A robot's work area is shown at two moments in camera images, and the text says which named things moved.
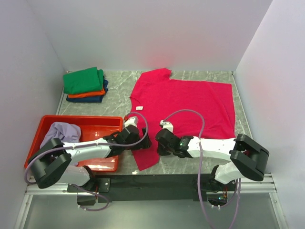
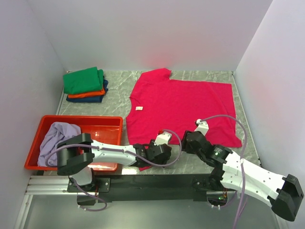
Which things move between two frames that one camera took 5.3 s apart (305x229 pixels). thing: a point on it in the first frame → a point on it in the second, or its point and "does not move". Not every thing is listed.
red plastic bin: (91, 128) does not move
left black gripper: (145, 144) → (152, 144)
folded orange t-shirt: (90, 95) does not move
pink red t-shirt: (158, 97) does not move
